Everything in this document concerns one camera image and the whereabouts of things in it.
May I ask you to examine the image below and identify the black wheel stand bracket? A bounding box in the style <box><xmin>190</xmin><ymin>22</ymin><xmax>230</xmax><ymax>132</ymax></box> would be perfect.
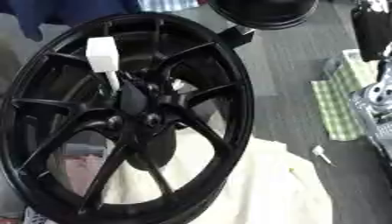
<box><xmin>217</xmin><ymin>24</ymin><xmax>256</xmax><ymax>50</ymax></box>

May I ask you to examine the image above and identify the green white checked cloth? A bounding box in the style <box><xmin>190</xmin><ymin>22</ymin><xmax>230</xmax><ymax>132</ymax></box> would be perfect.
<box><xmin>309</xmin><ymin>48</ymin><xmax>383</xmax><ymax>143</ymax></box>

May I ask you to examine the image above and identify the white pin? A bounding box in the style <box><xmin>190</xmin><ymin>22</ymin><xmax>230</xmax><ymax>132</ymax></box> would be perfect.
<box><xmin>171</xmin><ymin>79</ymin><xmax>189</xmax><ymax>92</ymax></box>
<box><xmin>84</xmin><ymin>36</ymin><xmax>123</xmax><ymax>92</ymax></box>
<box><xmin>311</xmin><ymin>144</ymin><xmax>339</xmax><ymax>168</ymax></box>

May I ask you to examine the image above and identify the black spoked wheel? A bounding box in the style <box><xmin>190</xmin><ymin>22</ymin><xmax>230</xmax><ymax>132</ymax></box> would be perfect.
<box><xmin>0</xmin><ymin>11</ymin><xmax>256</xmax><ymax>224</ymax></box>

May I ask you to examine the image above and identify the black round tyre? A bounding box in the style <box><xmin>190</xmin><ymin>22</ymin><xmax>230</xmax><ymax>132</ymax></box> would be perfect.
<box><xmin>206</xmin><ymin>0</ymin><xmax>322</xmax><ymax>31</ymax></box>

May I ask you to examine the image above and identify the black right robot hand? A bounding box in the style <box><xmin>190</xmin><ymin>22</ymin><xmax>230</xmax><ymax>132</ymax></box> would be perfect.
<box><xmin>349</xmin><ymin>0</ymin><xmax>392</xmax><ymax>63</ymax></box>

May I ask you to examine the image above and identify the person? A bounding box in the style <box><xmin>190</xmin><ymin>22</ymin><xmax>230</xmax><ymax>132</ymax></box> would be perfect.
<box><xmin>0</xmin><ymin>0</ymin><xmax>202</xmax><ymax>42</ymax></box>

